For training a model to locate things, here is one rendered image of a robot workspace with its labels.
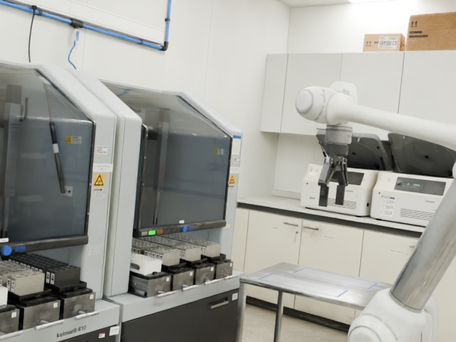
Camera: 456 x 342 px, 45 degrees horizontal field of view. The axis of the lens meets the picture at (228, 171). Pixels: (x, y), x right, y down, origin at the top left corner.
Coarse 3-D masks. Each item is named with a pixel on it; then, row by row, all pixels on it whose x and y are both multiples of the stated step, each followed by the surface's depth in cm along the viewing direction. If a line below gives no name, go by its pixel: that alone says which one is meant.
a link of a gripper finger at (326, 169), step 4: (324, 160) 183; (324, 164) 183; (328, 164) 182; (324, 168) 182; (328, 168) 181; (324, 172) 182; (328, 172) 182; (320, 176) 182; (324, 176) 181; (324, 180) 180; (324, 184) 180
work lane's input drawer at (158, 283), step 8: (160, 272) 225; (136, 280) 219; (144, 280) 216; (152, 280) 217; (160, 280) 221; (168, 280) 225; (136, 288) 219; (144, 288) 216; (152, 288) 218; (160, 288) 222; (168, 288) 226; (152, 296) 218; (160, 296) 215
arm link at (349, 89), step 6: (336, 84) 184; (342, 84) 183; (348, 84) 183; (336, 90) 183; (342, 90) 182; (348, 90) 182; (354, 90) 184; (348, 96) 181; (354, 96) 183; (354, 102) 183; (342, 126) 183; (348, 126) 184
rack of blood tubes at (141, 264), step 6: (132, 252) 236; (132, 258) 225; (138, 258) 226; (144, 258) 227; (150, 258) 229; (132, 264) 236; (138, 264) 220; (144, 264) 219; (150, 264) 221; (156, 264) 224; (132, 270) 222; (138, 270) 220; (144, 270) 219; (150, 270) 221; (156, 270) 224
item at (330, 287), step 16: (256, 272) 240; (272, 272) 242; (288, 272) 245; (304, 272) 248; (320, 272) 251; (240, 288) 228; (272, 288) 220; (288, 288) 217; (304, 288) 219; (320, 288) 222; (336, 288) 224; (352, 288) 226; (368, 288) 229; (384, 288) 231; (240, 304) 228; (336, 304) 207; (352, 304) 204; (240, 320) 228; (240, 336) 229
